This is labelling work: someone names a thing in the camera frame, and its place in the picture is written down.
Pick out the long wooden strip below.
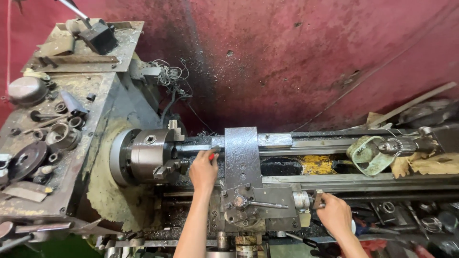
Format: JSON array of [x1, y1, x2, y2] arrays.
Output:
[[367, 82, 458, 128]]

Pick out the round metal dome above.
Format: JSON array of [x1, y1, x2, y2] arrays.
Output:
[[8, 76, 49, 106]]

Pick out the metal cross slide handle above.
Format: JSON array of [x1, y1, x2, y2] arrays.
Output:
[[293, 189, 325, 212]]

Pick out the shelf of assorted tools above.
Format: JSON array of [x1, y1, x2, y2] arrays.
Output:
[[344, 201, 459, 258]]

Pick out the dark tapered sleeve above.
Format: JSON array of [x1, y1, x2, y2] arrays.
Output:
[[59, 90, 89, 117]]

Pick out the tool post locking lever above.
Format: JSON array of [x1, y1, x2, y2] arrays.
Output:
[[233, 195, 289, 211]]

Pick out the person's left hand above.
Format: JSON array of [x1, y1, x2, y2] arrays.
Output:
[[189, 149, 220, 192]]

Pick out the steel lathe chuck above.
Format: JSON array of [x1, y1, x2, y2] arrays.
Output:
[[109, 120, 189, 187]]

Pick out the lathe bed rails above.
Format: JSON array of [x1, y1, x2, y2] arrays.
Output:
[[158, 128, 459, 201]]

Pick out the rusty metal tray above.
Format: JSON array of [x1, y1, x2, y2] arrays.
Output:
[[22, 20, 145, 73]]

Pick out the tangle of wires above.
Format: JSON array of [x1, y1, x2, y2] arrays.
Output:
[[149, 59, 194, 102]]

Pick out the grey lathe headstock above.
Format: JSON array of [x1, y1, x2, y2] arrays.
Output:
[[0, 70, 162, 230]]

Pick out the dark metal wrench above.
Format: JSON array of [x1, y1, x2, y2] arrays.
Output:
[[30, 110, 69, 123]]

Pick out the red cloth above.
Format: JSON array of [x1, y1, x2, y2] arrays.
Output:
[[359, 239, 388, 257]]

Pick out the steel lathe carriage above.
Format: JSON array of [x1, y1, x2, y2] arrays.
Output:
[[210, 126, 302, 233]]

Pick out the flat metal plate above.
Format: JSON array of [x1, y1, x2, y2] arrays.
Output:
[[2, 181, 54, 203]]

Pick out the steel flanged sleeve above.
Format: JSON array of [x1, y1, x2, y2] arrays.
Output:
[[45, 123, 82, 151]]

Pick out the person's right hand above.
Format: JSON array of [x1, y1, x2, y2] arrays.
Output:
[[316, 192, 354, 240]]

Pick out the black pulley disc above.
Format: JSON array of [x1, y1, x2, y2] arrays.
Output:
[[9, 141, 49, 181]]

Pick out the torn cardboard piece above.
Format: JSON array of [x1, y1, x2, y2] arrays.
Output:
[[391, 152, 459, 179]]

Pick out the wide metal ring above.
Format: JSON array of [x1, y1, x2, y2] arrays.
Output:
[[68, 116, 86, 130]]

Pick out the tailstock drill chuck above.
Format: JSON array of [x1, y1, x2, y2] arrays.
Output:
[[377, 138, 418, 157]]

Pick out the grey lathe tailstock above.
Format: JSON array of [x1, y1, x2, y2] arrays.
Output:
[[416, 124, 459, 155]]

